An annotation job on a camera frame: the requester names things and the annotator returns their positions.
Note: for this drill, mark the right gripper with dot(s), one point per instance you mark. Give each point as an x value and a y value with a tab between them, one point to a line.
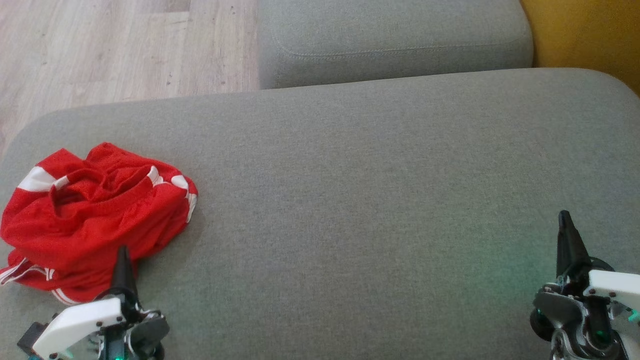
575	310

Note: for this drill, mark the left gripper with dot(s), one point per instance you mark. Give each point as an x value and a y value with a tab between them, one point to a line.
80	322

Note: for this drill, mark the red shorts white band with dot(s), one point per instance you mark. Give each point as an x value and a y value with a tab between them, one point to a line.
100	205

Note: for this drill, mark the large grey sofa seat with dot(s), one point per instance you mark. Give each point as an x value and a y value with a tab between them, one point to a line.
350	200

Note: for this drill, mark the small grey sofa cushion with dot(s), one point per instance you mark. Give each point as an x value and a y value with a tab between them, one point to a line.
390	40

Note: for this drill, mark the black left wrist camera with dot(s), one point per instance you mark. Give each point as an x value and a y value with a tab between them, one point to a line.
31	340

